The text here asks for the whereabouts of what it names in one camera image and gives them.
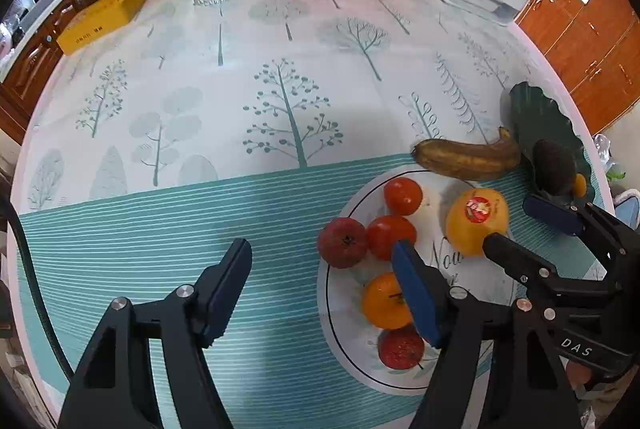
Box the green leaf-shaped plate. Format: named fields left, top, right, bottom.
left=501, top=81, right=597, bottom=210

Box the brown overripe banana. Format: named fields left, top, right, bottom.
left=411, top=126, right=522, bottom=182

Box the yellow cardboard box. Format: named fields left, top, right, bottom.
left=56, top=0, right=146, bottom=56

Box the tree print tablecloth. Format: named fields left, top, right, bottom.
left=10, top=0, right=621, bottom=429

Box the small red apple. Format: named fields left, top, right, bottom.
left=377, top=326, right=426, bottom=371
left=317, top=217, right=369, bottom=269

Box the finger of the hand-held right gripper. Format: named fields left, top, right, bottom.
left=522, top=195, right=640, bottom=281
left=482, top=232, right=609, bottom=306

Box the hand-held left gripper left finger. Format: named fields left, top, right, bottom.
left=57, top=238, right=253, bottom=429

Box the clear plastic bottles pack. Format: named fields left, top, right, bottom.
left=592, top=134, right=626, bottom=182

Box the black cable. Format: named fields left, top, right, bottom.
left=0, top=196, right=76, bottom=380

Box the person's right hand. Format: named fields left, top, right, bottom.
left=564, top=357, right=609, bottom=393

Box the yellow orange with sticker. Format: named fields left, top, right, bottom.
left=445, top=189, right=510, bottom=257

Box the white round plate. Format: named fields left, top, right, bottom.
left=316, top=164, right=608, bottom=397

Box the tall wooden cabinet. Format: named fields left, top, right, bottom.
left=515, top=0, right=640, bottom=134

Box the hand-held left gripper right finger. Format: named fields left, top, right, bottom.
left=391, top=239, right=581, bottom=429

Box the light blue object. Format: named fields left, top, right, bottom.
left=615, top=189, right=640, bottom=230

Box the red tomato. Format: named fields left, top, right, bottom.
left=384, top=177, right=424, bottom=216
left=366, top=215, right=418, bottom=261

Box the dark avocado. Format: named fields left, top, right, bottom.
left=531, top=140, right=577, bottom=196

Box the wooden cabinet with drawers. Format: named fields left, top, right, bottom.
left=0, top=0, right=96, bottom=144

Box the orange tangerine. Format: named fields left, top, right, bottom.
left=362, top=272, right=415, bottom=330

